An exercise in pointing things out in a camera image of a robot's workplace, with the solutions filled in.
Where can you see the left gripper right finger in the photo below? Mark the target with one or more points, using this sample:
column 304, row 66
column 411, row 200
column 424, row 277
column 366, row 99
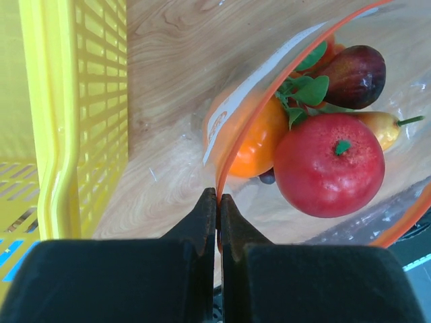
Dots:
column 267, row 282

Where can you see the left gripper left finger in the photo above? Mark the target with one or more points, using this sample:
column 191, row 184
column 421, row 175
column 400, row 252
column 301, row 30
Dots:
column 169, row 279

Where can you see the purple grape bunch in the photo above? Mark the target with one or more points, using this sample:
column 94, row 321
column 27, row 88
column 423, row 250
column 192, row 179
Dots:
column 267, row 177

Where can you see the orange persimmon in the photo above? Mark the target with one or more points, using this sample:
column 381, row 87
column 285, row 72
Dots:
column 256, row 154

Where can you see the clear zip top bag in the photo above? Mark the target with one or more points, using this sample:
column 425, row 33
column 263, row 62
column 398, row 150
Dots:
column 290, row 31

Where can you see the red lychee with leaves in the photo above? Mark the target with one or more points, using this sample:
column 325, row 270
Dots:
column 301, row 91

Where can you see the dark mangosteen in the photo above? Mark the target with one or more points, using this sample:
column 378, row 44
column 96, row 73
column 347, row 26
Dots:
column 357, row 76

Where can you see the yellow plastic basket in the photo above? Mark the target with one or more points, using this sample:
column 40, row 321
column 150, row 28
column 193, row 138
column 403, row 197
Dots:
column 64, row 131

